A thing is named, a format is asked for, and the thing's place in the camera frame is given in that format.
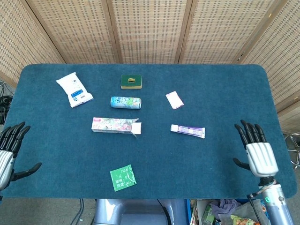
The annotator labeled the white wet wipes pack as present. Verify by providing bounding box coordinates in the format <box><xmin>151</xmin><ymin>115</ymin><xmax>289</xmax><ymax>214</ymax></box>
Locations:
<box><xmin>56</xmin><ymin>72</ymin><xmax>94</xmax><ymax>108</ymax></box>

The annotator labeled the chrome stool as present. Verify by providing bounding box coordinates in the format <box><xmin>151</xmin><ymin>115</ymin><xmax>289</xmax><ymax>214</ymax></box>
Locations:
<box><xmin>283</xmin><ymin>132</ymin><xmax>300</xmax><ymax>170</ymax></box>

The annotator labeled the floral long box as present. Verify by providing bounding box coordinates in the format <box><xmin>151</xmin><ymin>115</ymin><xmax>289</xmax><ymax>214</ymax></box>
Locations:
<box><xmin>91</xmin><ymin>117</ymin><xmax>143</xmax><ymax>138</ymax></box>

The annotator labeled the purple cloth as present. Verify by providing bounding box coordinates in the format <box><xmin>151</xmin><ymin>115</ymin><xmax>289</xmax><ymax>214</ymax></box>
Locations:
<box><xmin>209</xmin><ymin>198</ymin><xmax>240</xmax><ymax>221</ymax></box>

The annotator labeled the green yellow sponge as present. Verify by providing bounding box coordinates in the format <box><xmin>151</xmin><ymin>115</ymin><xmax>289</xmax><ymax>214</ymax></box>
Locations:
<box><xmin>120</xmin><ymin>74</ymin><xmax>143</xmax><ymax>90</ymax></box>

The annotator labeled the black floor cable bundle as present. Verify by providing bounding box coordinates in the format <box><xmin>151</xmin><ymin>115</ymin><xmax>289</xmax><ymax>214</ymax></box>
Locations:
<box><xmin>0</xmin><ymin>79</ymin><xmax>15</xmax><ymax>126</ymax></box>

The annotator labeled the green tea sachet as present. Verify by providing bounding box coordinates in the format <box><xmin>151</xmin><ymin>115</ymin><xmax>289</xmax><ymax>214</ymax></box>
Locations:
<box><xmin>110</xmin><ymin>164</ymin><xmax>137</xmax><ymax>192</ymax></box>

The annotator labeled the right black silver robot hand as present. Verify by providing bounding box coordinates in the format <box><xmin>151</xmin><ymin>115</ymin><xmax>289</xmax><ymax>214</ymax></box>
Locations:
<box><xmin>232</xmin><ymin>120</ymin><xmax>279</xmax><ymax>177</ymax></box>

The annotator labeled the bamboo folding screen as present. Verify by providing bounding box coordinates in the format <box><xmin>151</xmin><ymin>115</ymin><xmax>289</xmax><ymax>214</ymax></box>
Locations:
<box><xmin>0</xmin><ymin>0</ymin><xmax>300</xmax><ymax>134</ymax></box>

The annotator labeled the purple white toothpaste tube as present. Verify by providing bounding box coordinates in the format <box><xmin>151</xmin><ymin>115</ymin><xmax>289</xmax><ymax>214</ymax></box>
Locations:
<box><xmin>170</xmin><ymin>124</ymin><xmax>206</xmax><ymax>139</ymax></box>

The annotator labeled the light blue beverage can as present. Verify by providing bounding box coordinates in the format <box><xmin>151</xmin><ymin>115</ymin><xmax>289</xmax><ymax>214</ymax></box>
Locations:
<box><xmin>110</xmin><ymin>96</ymin><xmax>142</xmax><ymax>110</ymax></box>

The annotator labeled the colourful snack bag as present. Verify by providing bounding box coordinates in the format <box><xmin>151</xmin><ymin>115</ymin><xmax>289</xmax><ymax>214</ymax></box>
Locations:
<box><xmin>230</xmin><ymin>214</ymin><xmax>256</xmax><ymax>225</ymax></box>

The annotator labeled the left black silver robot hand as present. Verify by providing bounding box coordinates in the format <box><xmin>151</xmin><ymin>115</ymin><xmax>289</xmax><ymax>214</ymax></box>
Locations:
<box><xmin>0</xmin><ymin>121</ymin><xmax>42</xmax><ymax>191</ymax></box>

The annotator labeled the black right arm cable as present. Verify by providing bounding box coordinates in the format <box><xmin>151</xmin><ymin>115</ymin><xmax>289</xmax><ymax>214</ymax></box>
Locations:
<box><xmin>246</xmin><ymin>186</ymin><xmax>270</xmax><ymax>225</ymax></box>

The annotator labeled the blue table mat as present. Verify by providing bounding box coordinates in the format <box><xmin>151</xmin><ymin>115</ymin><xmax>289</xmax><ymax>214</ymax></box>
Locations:
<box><xmin>0</xmin><ymin>63</ymin><xmax>296</xmax><ymax>200</ymax></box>

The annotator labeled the silver robot torso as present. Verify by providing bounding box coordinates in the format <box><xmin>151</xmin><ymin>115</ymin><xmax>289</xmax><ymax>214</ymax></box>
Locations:
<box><xmin>93</xmin><ymin>198</ymin><xmax>188</xmax><ymax>225</ymax></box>

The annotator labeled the small pink white packet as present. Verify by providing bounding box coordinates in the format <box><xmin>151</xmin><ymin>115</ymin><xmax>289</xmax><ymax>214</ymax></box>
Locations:
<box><xmin>165</xmin><ymin>91</ymin><xmax>184</xmax><ymax>110</ymax></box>

